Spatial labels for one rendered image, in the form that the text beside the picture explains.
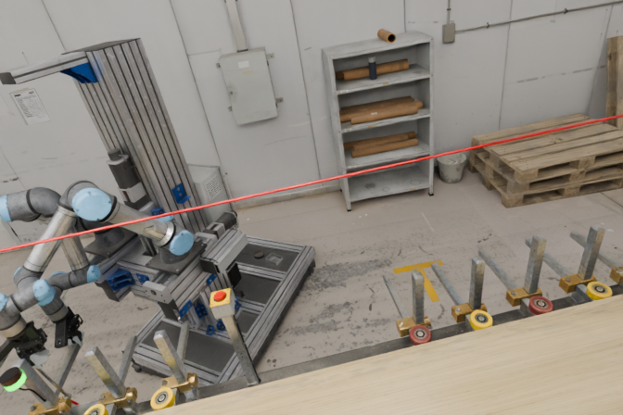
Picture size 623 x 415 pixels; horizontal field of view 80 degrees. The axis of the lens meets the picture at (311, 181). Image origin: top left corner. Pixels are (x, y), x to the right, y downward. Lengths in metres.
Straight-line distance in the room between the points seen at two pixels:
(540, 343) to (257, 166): 3.04
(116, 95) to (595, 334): 2.13
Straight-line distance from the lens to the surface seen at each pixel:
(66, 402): 1.96
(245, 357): 1.65
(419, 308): 1.65
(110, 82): 1.90
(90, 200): 1.58
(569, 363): 1.64
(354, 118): 3.42
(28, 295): 1.73
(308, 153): 3.91
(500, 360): 1.58
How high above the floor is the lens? 2.18
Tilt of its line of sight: 29 degrees down
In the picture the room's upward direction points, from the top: 10 degrees counter-clockwise
